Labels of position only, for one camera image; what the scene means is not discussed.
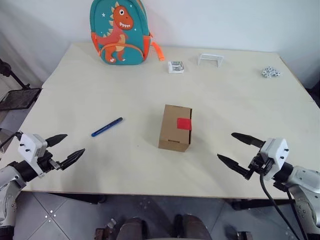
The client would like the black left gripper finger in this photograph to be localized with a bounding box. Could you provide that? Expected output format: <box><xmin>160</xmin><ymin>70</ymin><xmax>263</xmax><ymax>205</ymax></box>
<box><xmin>46</xmin><ymin>134</ymin><xmax>69</xmax><ymax>149</ymax></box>
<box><xmin>58</xmin><ymin>148</ymin><xmax>86</xmax><ymax>172</ymax></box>

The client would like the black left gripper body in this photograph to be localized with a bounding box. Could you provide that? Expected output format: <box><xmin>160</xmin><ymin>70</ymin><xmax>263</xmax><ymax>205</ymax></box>
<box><xmin>36</xmin><ymin>150</ymin><xmax>62</xmax><ymax>174</ymax></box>

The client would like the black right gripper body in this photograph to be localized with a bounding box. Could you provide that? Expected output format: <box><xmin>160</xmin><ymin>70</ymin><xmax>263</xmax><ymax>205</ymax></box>
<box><xmin>247</xmin><ymin>152</ymin><xmax>274</xmax><ymax>180</ymax></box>

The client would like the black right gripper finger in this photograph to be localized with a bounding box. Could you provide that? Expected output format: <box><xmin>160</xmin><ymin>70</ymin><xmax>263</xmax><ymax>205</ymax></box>
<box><xmin>230</xmin><ymin>132</ymin><xmax>267</xmax><ymax>149</ymax></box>
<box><xmin>216</xmin><ymin>153</ymin><xmax>253</xmax><ymax>181</ymax></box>

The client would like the blue pen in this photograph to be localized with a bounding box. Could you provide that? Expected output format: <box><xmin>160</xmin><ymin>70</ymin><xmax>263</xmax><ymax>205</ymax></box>
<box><xmin>91</xmin><ymin>116</ymin><xmax>124</xmax><ymax>138</ymax></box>

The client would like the brown cardboard box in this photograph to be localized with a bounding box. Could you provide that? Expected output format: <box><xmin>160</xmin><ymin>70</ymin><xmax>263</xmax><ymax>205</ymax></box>
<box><xmin>158</xmin><ymin>104</ymin><xmax>193</xmax><ymax>153</ymax></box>

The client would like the small white printed box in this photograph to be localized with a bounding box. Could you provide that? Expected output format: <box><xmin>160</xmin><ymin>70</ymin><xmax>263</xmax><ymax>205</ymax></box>
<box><xmin>167</xmin><ymin>60</ymin><xmax>186</xmax><ymax>75</ymax></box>

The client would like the black stand tray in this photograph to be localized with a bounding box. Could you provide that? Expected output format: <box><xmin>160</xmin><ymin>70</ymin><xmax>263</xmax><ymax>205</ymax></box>
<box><xmin>0</xmin><ymin>87</ymin><xmax>42</xmax><ymax>112</ymax></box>

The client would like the red tape patch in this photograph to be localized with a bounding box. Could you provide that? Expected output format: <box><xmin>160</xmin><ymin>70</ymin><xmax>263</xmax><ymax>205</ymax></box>
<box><xmin>176</xmin><ymin>117</ymin><xmax>193</xmax><ymax>131</ymax></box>

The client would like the silver metal nut cluster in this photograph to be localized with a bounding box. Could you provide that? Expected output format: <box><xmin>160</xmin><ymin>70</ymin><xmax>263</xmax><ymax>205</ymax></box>
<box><xmin>261</xmin><ymin>66</ymin><xmax>281</xmax><ymax>79</ymax></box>

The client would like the dark rounded shape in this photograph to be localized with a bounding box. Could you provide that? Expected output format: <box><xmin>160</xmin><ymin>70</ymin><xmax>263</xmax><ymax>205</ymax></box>
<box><xmin>173</xmin><ymin>213</ymin><xmax>211</xmax><ymax>240</ymax></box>
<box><xmin>119</xmin><ymin>216</ymin><xmax>149</xmax><ymax>240</ymax></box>

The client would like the teal dinosaur backpack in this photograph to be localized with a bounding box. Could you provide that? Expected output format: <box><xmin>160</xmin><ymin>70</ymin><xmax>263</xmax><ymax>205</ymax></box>
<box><xmin>89</xmin><ymin>0</ymin><xmax>166</xmax><ymax>66</ymax></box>

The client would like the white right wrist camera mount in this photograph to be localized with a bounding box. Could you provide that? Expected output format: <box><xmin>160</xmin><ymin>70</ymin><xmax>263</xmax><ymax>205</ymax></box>
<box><xmin>259</xmin><ymin>137</ymin><xmax>289</xmax><ymax>182</ymax></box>

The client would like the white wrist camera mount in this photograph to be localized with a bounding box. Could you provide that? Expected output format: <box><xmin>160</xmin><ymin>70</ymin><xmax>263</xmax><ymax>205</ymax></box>
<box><xmin>259</xmin><ymin>137</ymin><xmax>289</xmax><ymax>182</ymax></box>
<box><xmin>18</xmin><ymin>132</ymin><xmax>48</xmax><ymax>179</ymax></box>

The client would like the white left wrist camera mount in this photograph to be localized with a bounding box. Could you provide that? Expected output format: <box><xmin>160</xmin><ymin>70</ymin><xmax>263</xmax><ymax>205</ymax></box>
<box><xmin>18</xmin><ymin>132</ymin><xmax>48</xmax><ymax>179</ymax></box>

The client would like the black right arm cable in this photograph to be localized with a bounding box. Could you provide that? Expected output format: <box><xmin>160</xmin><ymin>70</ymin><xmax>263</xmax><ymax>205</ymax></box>
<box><xmin>259</xmin><ymin>172</ymin><xmax>310</xmax><ymax>240</ymax></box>

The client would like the white plastic bracket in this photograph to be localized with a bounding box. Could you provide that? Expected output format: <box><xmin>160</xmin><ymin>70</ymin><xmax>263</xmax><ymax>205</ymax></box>
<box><xmin>197</xmin><ymin>52</ymin><xmax>224</xmax><ymax>68</ymax></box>

